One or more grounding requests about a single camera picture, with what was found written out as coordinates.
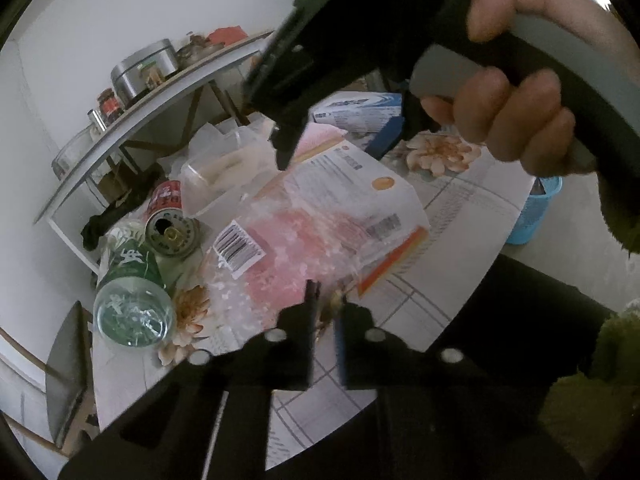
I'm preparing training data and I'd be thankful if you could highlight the floral tablecloth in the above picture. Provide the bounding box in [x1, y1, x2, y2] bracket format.
[92, 109, 539, 470]

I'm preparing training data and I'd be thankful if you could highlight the red soda can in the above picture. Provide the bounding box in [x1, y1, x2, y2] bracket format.
[144, 180, 200, 258]

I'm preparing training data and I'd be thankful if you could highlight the right hand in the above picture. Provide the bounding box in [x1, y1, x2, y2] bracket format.
[421, 0, 639, 177]

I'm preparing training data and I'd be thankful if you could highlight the white orange package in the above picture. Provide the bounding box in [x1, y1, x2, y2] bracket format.
[256, 122, 430, 295]

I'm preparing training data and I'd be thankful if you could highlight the glass bowl on shelf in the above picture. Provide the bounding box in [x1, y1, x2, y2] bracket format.
[51, 125, 101, 181]

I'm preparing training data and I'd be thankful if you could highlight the pink clear plastic bag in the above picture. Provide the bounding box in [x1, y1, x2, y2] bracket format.
[202, 197, 428, 344]

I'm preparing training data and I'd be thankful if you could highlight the clear plastic container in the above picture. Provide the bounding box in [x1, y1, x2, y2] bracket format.
[178, 125, 277, 218]

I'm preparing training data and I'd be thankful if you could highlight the blue trash basket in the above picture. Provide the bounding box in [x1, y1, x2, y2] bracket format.
[506, 177, 563, 246]

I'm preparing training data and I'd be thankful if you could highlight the blue white toothpaste box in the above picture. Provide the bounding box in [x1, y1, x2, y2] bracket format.
[309, 91, 402, 133]

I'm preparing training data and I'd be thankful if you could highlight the green plastic bottle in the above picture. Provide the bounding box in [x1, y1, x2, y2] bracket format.
[93, 220, 176, 349]

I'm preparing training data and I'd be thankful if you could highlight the dark cloth under shelf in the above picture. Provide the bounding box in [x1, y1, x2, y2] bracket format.
[80, 192, 146, 252]

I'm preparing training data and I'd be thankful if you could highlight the white shelf table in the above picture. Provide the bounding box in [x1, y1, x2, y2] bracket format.
[35, 29, 273, 273]

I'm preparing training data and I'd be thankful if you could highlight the silver metal pot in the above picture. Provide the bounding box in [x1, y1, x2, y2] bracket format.
[111, 39, 180, 108]

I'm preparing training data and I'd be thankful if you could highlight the wooden chair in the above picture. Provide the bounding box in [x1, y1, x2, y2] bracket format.
[46, 301, 99, 456]

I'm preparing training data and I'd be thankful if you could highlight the red lid jar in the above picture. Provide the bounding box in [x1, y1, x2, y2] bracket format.
[98, 88, 124, 126]

